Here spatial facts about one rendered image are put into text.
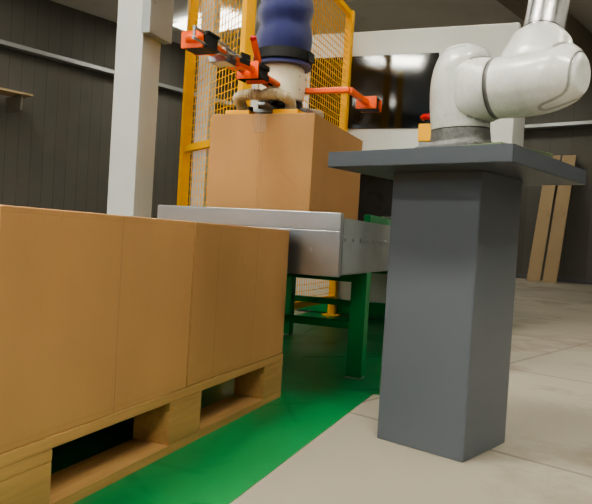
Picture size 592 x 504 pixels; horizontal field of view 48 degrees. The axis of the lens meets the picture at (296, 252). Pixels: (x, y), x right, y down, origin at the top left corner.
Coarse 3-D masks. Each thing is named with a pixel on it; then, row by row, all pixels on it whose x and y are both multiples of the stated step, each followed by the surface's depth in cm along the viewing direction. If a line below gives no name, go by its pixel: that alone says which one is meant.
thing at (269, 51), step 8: (264, 48) 242; (272, 48) 241; (280, 48) 240; (288, 48) 240; (296, 48) 241; (264, 56) 243; (272, 56) 241; (280, 56) 241; (288, 56) 241; (296, 56) 242; (304, 56) 244; (312, 56) 247
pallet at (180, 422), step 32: (256, 384) 202; (128, 416) 137; (160, 416) 153; (192, 416) 162; (224, 416) 180; (32, 448) 112; (128, 448) 149; (160, 448) 150; (0, 480) 106; (32, 480) 113; (64, 480) 128; (96, 480) 129
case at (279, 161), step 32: (224, 128) 237; (256, 128) 232; (288, 128) 228; (320, 128) 230; (224, 160) 237; (256, 160) 232; (288, 160) 228; (320, 160) 232; (224, 192) 237; (256, 192) 232; (288, 192) 228; (320, 192) 234; (352, 192) 271
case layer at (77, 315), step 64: (0, 256) 103; (64, 256) 117; (128, 256) 134; (192, 256) 158; (256, 256) 191; (0, 320) 104; (64, 320) 118; (128, 320) 136; (192, 320) 160; (256, 320) 194; (0, 384) 105; (64, 384) 119; (128, 384) 137; (192, 384) 162; (0, 448) 106
